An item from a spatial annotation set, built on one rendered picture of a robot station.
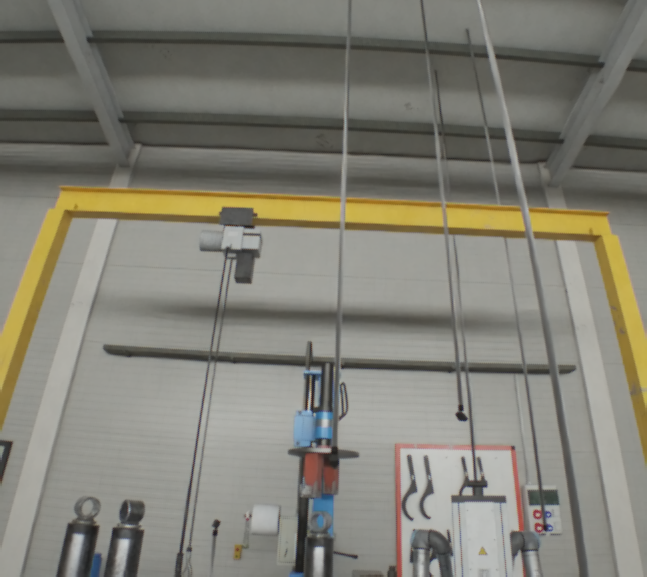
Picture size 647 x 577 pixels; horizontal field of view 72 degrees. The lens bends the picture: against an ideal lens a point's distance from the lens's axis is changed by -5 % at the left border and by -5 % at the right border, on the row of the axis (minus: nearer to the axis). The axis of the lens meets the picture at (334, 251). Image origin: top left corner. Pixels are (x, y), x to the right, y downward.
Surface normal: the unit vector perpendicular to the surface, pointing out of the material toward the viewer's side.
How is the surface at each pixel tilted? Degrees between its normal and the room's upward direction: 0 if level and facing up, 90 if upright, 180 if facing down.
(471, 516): 90
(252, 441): 90
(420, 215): 90
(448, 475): 90
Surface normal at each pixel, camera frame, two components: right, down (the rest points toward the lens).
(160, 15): -0.04, 0.81
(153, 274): 0.03, -0.48
